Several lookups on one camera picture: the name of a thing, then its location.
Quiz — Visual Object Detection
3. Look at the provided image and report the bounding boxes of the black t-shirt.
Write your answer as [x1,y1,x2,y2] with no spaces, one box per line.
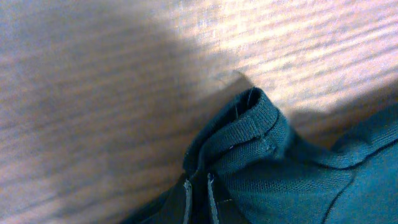
[126,88,397,224]

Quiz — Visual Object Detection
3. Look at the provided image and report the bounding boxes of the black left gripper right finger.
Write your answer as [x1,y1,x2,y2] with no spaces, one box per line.
[207,173,249,224]

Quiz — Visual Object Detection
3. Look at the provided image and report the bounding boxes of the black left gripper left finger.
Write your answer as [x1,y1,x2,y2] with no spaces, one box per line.
[149,175,193,224]

